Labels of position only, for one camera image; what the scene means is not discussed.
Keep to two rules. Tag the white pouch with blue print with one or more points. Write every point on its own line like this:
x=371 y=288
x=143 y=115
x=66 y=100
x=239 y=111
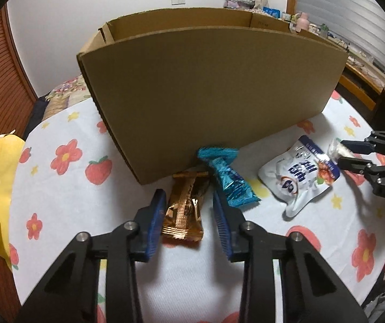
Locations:
x=293 y=181

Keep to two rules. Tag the wooden sideboard cabinet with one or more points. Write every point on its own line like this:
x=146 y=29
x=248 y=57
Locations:
x=357 y=87

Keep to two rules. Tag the blue box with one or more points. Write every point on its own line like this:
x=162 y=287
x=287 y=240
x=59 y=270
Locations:
x=271 y=11

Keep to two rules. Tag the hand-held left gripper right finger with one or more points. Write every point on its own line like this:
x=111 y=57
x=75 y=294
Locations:
x=222 y=228

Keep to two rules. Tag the pink kettle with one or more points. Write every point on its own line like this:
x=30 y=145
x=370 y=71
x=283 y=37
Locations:
x=302 y=22

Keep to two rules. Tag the floral patchwork quilt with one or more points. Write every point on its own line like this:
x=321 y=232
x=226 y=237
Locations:
x=64 y=97

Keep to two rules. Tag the blue foil snack wrapper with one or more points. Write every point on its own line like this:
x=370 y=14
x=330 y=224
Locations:
x=229 y=175

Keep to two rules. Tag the grey striped window blind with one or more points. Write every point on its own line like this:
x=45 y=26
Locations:
x=347 y=13

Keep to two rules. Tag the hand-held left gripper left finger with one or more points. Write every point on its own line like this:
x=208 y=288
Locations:
x=153 y=228

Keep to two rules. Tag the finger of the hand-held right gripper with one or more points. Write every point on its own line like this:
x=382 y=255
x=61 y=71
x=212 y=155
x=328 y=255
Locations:
x=359 y=147
x=355 y=166

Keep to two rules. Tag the white wall switch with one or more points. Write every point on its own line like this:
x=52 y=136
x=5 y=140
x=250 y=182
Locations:
x=177 y=0

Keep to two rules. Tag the white floral strawberry sheet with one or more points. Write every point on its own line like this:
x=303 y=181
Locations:
x=185 y=286

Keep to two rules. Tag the brown cardboard box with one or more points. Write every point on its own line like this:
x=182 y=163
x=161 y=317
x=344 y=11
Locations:
x=212 y=101

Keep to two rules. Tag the purple patterned bag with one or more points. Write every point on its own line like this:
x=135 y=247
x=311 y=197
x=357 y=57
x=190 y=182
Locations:
x=237 y=3

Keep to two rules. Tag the gold foil snack wrapper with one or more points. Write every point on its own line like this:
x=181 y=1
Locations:
x=182 y=215

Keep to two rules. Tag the dark cloth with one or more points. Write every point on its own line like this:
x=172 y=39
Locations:
x=36 y=116

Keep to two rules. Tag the small clear snack packet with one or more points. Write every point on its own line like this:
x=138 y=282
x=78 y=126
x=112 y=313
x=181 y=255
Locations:
x=338 y=148

